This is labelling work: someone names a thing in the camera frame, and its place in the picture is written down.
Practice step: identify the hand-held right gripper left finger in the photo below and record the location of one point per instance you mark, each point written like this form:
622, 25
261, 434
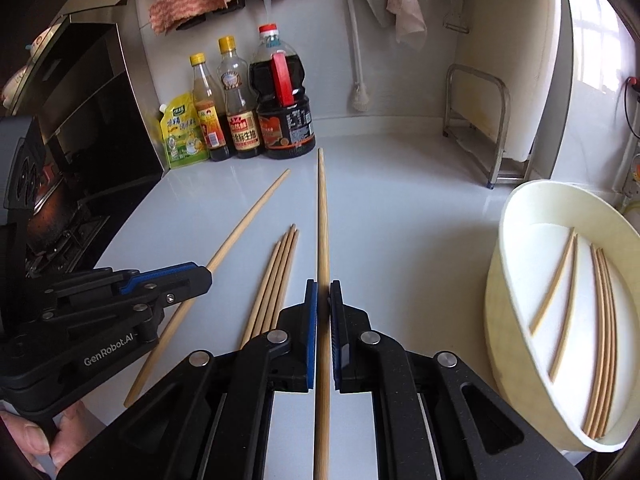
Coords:
311, 335

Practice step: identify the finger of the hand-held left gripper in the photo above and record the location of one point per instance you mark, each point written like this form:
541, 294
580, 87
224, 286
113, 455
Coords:
150, 275
190, 282

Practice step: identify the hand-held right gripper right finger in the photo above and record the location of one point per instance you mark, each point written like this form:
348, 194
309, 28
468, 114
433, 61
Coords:
336, 335

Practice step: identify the bundle of wooden chopsticks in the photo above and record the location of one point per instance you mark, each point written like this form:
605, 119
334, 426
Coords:
280, 270

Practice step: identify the wooden chopstick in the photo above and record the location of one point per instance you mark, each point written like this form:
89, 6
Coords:
601, 340
615, 340
567, 310
250, 215
606, 340
610, 340
555, 285
322, 210

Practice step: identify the cream plastic basin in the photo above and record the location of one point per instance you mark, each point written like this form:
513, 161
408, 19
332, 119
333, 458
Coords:
510, 270

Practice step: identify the person's left hand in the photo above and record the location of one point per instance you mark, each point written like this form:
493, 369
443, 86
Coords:
25, 435

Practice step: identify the black gas stove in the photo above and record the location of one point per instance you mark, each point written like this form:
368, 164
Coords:
60, 230

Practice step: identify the yellow seasoning pouch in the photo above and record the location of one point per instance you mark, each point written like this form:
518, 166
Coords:
182, 135

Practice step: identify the amber vinegar bottle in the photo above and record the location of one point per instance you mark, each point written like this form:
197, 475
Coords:
210, 125

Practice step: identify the clear soy sauce bottle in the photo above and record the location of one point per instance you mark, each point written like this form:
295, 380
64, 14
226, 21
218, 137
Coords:
242, 125

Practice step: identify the black range hood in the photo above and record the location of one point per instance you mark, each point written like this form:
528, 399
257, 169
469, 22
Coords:
100, 110

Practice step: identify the white dish brush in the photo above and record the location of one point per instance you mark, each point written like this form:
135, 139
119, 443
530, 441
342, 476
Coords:
360, 95

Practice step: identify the metal cutting board rack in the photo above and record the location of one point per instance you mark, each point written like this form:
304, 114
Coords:
500, 110

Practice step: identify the pale hanging cloth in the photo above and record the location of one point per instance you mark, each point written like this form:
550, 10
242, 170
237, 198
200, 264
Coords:
405, 5

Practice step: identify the hanging peeler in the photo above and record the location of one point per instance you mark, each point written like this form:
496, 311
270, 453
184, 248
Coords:
455, 10

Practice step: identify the white cutting board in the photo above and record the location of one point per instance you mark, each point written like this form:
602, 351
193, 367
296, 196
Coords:
520, 35

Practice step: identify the black wall holder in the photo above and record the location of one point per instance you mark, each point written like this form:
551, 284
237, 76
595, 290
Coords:
220, 12

